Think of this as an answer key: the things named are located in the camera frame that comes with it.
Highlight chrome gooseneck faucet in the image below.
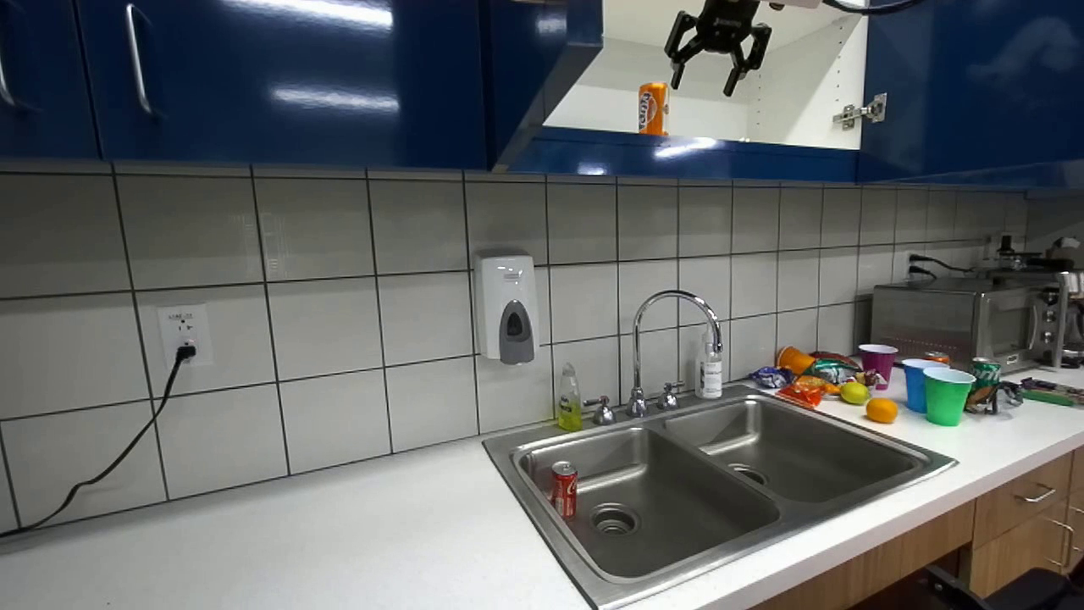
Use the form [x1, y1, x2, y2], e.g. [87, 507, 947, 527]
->
[584, 286, 730, 428]

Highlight black chair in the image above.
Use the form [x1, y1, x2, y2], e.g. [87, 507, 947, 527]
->
[923, 559, 1084, 610]

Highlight metal cabinet door handle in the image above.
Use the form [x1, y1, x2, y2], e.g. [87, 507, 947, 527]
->
[120, 0, 158, 121]

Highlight silver colourful snack wrapper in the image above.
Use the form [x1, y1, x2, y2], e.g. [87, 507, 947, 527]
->
[965, 352, 1027, 418]

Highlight wooden base cabinet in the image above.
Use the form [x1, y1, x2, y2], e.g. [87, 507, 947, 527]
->
[753, 443, 1084, 610]

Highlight blue snack bag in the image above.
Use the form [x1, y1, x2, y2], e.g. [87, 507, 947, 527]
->
[750, 362, 796, 393]

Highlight purple plastic cup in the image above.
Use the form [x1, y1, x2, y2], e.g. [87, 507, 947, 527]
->
[853, 340, 904, 393]

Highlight orange Fanta can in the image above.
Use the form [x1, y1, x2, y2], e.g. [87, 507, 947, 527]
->
[638, 78, 673, 143]

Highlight clear pump soap bottle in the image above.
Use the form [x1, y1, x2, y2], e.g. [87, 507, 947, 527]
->
[690, 336, 730, 404]

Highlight orange toy squash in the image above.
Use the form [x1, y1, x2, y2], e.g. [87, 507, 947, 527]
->
[772, 343, 819, 380]

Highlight green apple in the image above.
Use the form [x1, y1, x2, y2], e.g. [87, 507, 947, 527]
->
[837, 376, 877, 409]

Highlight blue plastic cup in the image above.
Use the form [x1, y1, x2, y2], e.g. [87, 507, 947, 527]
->
[898, 354, 949, 418]

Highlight open white-lined wall cabinet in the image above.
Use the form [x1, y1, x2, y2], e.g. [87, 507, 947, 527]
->
[540, 0, 874, 182]

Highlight green snack bag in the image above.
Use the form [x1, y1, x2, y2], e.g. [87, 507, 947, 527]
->
[809, 352, 868, 388]

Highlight green dish soap bottle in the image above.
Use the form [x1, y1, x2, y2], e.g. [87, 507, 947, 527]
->
[549, 360, 592, 437]

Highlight white wall soap dispenser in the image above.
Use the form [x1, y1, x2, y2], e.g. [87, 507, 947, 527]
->
[468, 247, 545, 368]

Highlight blue glossy cabinet door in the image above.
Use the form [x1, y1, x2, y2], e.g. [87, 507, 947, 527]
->
[861, 0, 1084, 187]
[485, 0, 606, 174]
[71, 0, 493, 177]
[0, 0, 110, 161]

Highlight silver coffee machine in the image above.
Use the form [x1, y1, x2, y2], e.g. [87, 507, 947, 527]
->
[1033, 234, 1084, 372]

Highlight black wall appliance cords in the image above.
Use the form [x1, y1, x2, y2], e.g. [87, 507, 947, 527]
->
[904, 247, 975, 288]

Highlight black power cord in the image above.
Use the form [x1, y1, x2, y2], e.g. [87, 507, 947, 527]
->
[0, 340, 205, 542]

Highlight red-orange chip bag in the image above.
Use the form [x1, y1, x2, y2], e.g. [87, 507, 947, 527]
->
[778, 376, 840, 409]

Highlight white wall power outlet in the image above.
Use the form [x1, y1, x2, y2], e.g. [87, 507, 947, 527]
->
[157, 301, 216, 372]

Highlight red soda can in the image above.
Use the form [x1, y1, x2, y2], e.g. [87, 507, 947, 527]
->
[549, 457, 584, 524]

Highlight green plastic cup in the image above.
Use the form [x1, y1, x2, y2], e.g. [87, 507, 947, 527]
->
[919, 362, 980, 430]

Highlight orange fruit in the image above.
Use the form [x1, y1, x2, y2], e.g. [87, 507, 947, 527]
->
[861, 393, 904, 430]

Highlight stainless steel toaster oven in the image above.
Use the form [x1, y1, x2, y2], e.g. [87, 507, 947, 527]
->
[868, 265, 1070, 372]

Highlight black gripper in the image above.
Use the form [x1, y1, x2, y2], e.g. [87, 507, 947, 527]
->
[662, 0, 778, 103]

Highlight stainless steel double sink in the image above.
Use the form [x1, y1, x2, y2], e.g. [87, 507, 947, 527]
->
[477, 382, 962, 610]

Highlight metal drawer handle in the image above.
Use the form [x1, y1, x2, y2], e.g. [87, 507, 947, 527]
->
[1014, 481, 1063, 507]

